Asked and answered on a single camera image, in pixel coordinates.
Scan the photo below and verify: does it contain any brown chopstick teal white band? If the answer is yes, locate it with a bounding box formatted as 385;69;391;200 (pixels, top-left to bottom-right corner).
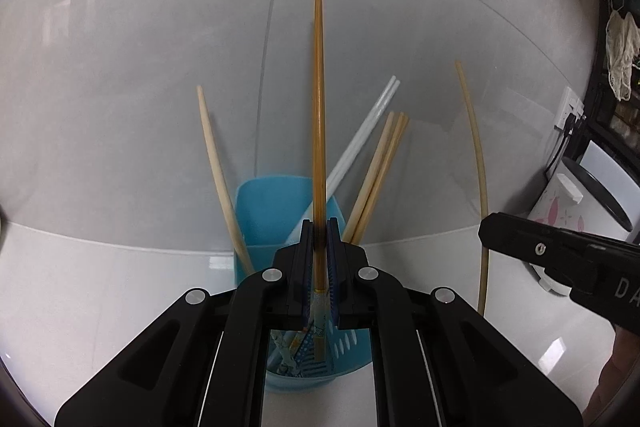
311;0;331;364

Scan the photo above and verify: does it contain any brown chopstick blue dotted end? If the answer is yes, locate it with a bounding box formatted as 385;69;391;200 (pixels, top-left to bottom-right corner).
357;116;410;245

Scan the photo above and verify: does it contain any blue plastic utensil holder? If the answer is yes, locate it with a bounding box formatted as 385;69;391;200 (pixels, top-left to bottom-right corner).
233;176;374;394

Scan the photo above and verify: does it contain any pale chopstick pink print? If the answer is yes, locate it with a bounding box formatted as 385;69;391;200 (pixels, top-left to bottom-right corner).
196;85;257;277
454;60;490;317

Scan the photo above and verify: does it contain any brown chopstick white blue band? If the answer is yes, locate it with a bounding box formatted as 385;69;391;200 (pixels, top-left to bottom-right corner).
350;112;405;243

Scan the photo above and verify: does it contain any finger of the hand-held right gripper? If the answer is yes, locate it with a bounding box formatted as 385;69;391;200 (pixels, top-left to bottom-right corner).
477;212;603;295

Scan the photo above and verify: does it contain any white plastic chopstick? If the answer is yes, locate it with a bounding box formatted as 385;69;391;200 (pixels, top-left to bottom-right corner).
325;78;402;196
284;75;397;244

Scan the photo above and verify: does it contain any white mesh cloth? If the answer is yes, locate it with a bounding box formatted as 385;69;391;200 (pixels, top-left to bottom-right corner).
605;11;640;102

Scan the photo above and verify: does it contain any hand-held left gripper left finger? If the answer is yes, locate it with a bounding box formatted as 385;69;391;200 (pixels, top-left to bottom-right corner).
54;218;315;427

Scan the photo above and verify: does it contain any white flowered rice cooker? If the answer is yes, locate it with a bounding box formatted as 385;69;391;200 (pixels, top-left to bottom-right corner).
529;157;637;297

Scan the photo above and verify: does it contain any black plug cable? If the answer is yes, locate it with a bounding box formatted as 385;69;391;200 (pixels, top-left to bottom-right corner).
544;116;583;180

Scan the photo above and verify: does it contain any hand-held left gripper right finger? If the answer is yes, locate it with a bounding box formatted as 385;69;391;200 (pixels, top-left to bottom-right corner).
326;217;584;427

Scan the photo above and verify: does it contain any person's right forearm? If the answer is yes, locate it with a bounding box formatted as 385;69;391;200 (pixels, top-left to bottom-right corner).
586;326;640;425

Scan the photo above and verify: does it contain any white wall socket with plug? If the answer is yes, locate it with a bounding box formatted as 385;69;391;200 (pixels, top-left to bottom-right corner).
554;86;586;134

